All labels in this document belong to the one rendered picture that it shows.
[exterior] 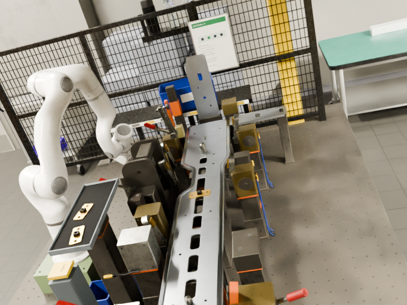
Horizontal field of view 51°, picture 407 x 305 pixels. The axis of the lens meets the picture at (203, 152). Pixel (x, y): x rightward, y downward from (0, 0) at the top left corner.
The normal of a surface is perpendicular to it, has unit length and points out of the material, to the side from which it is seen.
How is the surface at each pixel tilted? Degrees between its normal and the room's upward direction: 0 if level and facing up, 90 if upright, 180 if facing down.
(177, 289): 0
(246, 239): 0
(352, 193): 0
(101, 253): 90
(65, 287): 90
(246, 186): 90
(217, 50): 90
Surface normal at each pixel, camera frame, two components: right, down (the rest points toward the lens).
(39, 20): -0.12, 0.50
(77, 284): 0.97, -0.19
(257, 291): -0.25, -0.85
